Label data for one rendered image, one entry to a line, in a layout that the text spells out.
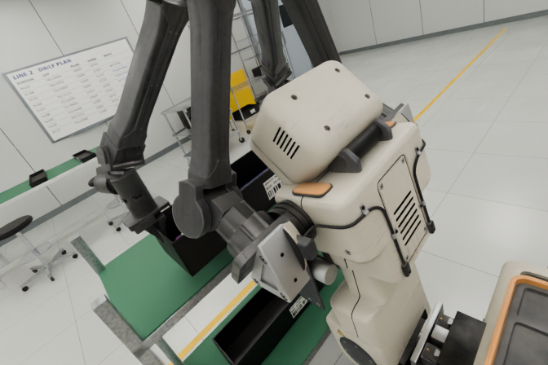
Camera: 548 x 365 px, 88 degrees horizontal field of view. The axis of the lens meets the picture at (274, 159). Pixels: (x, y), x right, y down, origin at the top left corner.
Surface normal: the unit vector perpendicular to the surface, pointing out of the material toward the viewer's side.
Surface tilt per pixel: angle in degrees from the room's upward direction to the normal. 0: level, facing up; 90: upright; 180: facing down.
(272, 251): 82
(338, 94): 48
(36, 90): 90
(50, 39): 90
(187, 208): 69
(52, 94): 90
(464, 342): 0
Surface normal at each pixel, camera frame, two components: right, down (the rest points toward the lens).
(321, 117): 0.27, -0.50
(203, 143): -0.49, 0.19
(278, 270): 0.62, -0.02
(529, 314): -0.33, -0.85
